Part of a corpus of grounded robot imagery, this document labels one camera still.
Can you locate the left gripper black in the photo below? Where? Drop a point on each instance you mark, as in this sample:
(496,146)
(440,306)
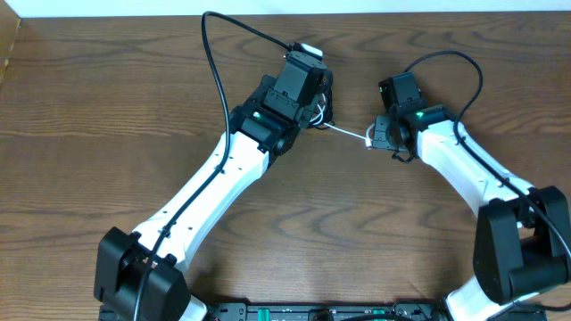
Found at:
(325,105)

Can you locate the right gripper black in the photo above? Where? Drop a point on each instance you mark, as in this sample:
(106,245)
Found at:
(380,139)

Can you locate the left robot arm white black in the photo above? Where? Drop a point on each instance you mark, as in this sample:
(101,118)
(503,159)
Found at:
(141,275)

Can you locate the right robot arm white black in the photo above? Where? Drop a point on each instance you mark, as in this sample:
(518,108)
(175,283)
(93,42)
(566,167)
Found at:
(522,242)

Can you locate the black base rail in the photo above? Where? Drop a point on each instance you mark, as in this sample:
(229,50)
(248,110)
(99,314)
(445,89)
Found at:
(247,312)

